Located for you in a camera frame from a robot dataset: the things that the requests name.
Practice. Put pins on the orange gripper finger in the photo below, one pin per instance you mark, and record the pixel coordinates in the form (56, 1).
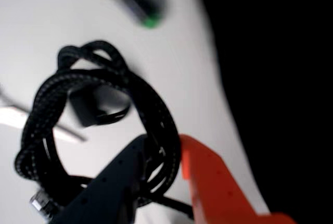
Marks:
(213, 182)

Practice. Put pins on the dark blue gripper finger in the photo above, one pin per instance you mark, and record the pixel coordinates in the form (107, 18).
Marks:
(112, 190)

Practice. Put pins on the black fabric bag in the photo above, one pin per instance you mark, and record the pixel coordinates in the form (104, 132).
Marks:
(286, 78)

